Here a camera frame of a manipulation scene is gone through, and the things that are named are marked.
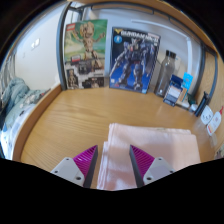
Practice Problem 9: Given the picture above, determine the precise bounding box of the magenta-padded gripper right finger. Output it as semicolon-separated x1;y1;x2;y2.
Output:
128;144;176;188

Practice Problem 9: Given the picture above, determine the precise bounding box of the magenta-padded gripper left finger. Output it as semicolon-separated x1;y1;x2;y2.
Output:
50;144;99;189

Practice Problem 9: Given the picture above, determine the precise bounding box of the pale pink towel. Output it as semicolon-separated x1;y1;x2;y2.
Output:
96;122;202;192

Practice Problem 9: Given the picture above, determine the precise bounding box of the white bottle with red cap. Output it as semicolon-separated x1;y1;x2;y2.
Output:
206;106;224;137

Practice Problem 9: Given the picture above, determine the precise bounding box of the white mug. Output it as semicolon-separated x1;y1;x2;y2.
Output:
200;104;214;126

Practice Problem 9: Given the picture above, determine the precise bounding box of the black cylindrical bottle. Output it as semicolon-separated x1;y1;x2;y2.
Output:
194;91;211;118

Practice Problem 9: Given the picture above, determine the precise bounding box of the small blue box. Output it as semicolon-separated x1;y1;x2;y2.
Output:
162;74;184;108

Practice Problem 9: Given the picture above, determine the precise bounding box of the cyan card package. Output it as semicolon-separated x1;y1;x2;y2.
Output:
179;72;194;103

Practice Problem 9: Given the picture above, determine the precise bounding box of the clear glass bottle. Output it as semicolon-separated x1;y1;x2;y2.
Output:
153;49;178;98

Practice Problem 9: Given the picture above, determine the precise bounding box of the blue robot model kit box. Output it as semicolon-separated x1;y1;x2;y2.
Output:
108;26;162;95

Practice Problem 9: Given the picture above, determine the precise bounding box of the white arched desk lamp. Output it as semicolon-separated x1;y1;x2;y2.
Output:
131;19;195;77

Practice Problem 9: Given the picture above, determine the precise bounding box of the green tree figure toy box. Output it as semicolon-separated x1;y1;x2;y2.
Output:
63;19;109;90

